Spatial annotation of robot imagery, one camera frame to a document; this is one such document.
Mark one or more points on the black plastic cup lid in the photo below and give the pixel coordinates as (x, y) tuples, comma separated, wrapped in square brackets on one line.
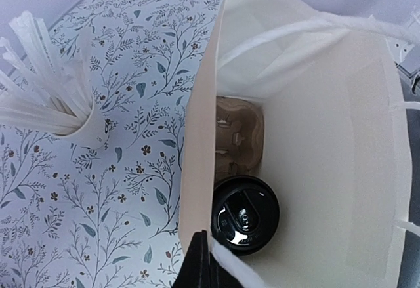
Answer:
[(245, 214)]

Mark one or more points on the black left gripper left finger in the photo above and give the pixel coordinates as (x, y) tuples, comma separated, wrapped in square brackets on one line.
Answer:
[(194, 272)]

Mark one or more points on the brown paper bag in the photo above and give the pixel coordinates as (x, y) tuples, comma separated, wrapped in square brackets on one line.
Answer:
[(336, 143)]

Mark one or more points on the paper-wrapped straws bundle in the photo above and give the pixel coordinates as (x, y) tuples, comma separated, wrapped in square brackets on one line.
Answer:
[(56, 98)]

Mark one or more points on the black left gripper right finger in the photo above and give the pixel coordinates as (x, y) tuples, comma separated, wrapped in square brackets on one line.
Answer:
[(219, 277)]

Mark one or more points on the brown cardboard cup carrier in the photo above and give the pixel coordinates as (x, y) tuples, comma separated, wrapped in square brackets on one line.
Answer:
[(239, 137)]

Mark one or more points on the white paper straw cup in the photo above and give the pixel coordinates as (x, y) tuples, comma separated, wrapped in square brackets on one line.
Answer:
[(92, 134)]

